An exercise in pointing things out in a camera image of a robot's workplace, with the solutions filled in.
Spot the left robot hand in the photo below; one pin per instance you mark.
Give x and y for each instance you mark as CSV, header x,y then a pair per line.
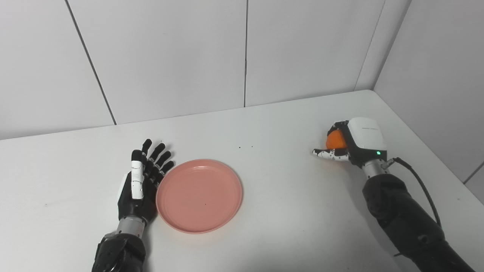
x,y
140,185

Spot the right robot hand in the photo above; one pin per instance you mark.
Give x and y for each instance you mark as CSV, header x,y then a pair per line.
x,y
363,139

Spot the orange fruit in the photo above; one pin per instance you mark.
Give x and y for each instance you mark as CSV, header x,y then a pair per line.
x,y
335,140

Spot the pink plate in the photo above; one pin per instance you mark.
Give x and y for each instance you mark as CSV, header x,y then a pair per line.
x,y
199,195

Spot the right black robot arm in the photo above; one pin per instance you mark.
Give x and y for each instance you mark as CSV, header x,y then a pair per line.
x,y
408,223

